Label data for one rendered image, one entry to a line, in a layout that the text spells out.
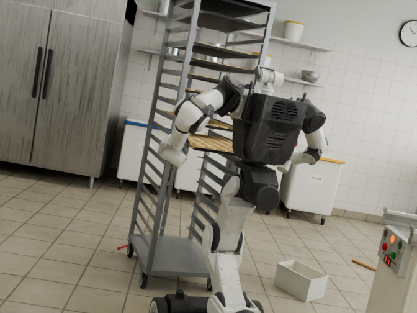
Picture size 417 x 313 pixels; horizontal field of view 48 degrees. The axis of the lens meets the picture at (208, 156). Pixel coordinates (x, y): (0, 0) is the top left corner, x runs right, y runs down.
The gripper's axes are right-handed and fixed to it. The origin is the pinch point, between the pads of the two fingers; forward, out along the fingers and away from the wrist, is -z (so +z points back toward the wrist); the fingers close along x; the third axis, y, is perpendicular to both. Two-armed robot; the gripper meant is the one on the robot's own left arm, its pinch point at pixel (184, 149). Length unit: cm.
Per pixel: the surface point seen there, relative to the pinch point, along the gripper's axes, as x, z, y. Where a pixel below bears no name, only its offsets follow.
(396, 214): -7, 7, -99
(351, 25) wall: 136, -384, -88
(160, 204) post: -40, -41, 17
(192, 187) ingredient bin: -80, -282, 46
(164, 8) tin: 108, -308, 121
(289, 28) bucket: 115, -341, -19
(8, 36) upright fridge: 42, -207, 241
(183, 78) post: 33, -41, 17
